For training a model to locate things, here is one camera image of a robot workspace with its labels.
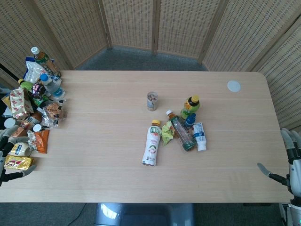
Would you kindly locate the white pink yogurt bottle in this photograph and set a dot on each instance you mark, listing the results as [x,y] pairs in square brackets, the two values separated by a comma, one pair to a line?
[152,146]

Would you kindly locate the silver orange snack bag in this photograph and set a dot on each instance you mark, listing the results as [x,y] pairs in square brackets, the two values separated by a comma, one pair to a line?
[53,113]

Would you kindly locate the dark purple snack bag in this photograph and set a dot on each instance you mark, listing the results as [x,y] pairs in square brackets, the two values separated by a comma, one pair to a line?
[38,90]

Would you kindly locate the woven wicker folding screen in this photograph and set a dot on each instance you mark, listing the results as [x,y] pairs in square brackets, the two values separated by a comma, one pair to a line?
[131,23]

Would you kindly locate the clear water bottle blue cap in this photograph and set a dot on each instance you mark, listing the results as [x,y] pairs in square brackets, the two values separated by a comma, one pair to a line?
[53,86]

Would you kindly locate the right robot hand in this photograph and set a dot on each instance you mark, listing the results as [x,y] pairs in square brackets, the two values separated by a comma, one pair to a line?
[295,169]

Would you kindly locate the white bottle with blue label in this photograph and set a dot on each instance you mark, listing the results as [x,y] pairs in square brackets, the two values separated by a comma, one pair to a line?
[200,137]

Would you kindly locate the white blue snack bag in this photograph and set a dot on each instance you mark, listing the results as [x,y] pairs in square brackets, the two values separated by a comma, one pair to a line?
[33,71]

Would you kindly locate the clear jar of nuts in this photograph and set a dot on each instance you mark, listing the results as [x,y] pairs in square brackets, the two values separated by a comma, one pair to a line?
[152,101]

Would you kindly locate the brown label bottle white cap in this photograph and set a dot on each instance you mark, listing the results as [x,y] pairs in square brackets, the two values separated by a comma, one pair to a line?
[31,120]

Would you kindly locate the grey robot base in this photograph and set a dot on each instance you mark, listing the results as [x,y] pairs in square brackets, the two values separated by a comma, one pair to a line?
[145,214]

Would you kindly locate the tea bottle with white cap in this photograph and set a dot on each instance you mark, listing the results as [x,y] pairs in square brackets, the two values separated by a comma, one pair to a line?
[182,131]

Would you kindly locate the gold red snack bag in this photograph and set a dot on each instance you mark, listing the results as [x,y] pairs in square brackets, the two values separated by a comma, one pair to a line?
[20,103]

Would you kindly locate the green bottle with yellow cap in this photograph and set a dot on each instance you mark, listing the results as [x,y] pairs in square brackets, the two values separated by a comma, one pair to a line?
[190,107]

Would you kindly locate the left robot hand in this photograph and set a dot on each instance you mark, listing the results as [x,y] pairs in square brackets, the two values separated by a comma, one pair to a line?
[7,133]

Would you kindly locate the brown bottle with grey cap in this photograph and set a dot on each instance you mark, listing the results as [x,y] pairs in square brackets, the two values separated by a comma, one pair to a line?
[16,128]

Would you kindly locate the crumpled green yellow wrapper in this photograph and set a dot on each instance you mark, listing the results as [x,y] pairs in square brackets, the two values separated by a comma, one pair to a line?
[167,133]

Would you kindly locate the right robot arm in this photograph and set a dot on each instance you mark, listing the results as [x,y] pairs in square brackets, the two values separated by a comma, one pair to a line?
[295,212]

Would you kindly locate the cream sauce bottle yellow label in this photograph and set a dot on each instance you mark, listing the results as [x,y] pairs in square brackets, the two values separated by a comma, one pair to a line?
[20,149]

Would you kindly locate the gold red snack packet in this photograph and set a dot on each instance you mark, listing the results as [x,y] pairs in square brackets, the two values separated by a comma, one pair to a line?
[17,163]

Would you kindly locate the small green bottle yellow cap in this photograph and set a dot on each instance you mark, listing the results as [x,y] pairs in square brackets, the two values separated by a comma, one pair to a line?
[24,84]

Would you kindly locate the green label tea bottle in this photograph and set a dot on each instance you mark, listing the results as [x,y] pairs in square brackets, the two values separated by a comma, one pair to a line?
[43,58]

